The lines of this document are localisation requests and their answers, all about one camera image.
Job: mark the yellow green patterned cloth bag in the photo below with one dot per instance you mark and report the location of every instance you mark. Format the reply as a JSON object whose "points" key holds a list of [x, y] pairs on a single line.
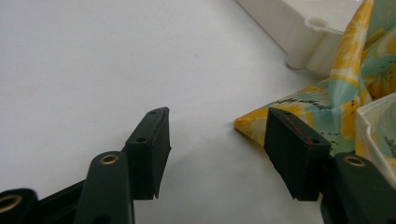
{"points": [[351, 93]]}

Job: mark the white plastic tray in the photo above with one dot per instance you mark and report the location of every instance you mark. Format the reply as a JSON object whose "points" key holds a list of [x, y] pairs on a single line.
{"points": [[299, 34]]}

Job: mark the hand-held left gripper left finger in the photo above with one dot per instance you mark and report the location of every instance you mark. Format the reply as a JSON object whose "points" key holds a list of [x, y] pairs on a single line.
{"points": [[151, 149]]}

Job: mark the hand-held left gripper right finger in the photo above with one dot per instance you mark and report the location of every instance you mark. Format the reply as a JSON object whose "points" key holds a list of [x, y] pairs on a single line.
{"points": [[292, 155]]}

